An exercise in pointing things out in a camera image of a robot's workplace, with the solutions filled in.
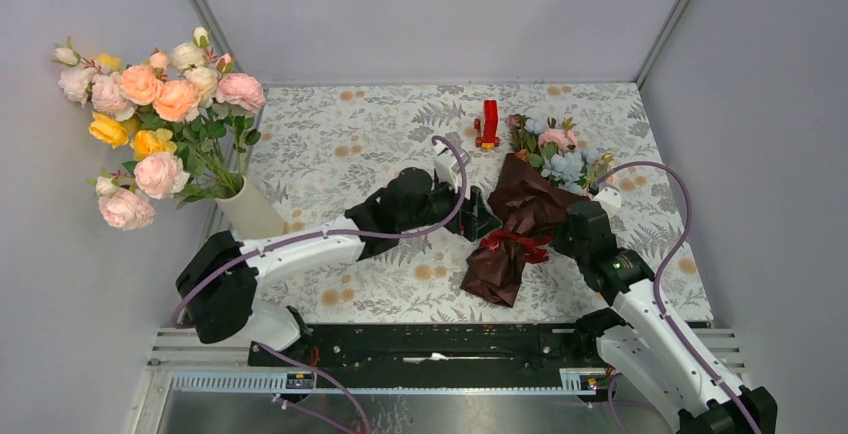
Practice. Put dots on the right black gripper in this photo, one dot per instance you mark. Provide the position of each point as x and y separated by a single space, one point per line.
558 238

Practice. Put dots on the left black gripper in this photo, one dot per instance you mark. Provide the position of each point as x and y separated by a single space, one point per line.
473 221

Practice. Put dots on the red ribbon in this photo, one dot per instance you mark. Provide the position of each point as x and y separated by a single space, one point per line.
534 247

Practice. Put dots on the brown paper bouquet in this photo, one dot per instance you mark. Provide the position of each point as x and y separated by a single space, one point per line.
549 169

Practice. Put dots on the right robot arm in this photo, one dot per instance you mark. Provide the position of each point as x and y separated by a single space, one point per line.
643 337

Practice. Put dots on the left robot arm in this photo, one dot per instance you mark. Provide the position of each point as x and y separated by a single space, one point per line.
219 287

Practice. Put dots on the red toy block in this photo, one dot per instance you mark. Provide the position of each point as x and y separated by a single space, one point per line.
486 126

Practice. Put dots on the floral patterned table mat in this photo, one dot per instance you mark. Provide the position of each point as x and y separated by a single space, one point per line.
325 149

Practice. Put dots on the pastel rose bunch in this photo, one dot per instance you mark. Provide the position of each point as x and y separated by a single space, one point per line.
187 116

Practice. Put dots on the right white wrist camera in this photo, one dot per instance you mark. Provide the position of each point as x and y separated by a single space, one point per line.
609 199

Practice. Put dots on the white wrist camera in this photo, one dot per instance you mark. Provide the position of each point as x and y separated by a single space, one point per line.
609 199
447 168

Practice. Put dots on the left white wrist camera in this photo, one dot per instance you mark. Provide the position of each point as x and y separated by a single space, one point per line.
447 168

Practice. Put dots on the slotted white cable duct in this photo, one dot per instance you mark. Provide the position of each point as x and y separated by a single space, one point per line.
557 382

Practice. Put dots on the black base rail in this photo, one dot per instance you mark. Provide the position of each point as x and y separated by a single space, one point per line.
479 351

